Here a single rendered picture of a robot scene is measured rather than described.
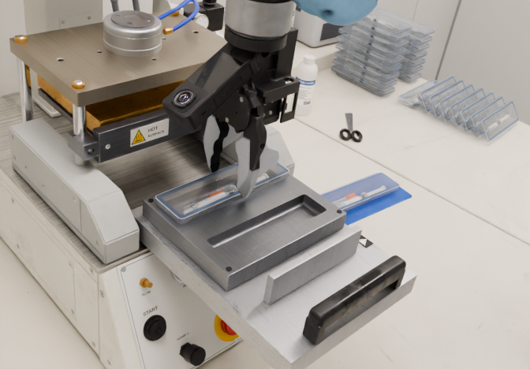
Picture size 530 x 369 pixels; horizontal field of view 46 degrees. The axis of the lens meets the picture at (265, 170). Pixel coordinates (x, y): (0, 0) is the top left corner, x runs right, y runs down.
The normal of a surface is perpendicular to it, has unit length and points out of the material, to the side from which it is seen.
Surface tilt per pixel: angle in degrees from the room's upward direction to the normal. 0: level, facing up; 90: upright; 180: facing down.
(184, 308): 65
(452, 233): 0
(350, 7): 90
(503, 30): 90
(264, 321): 0
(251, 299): 0
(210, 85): 29
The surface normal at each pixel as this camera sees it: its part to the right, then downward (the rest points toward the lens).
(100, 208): 0.54, -0.32
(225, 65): -0.23, -0.57
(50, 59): 0.13, -0.82
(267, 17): 0.26, 0.57
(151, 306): 0.67, 0.08
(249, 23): -0.28, 0.51
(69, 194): -0.72, 0.30
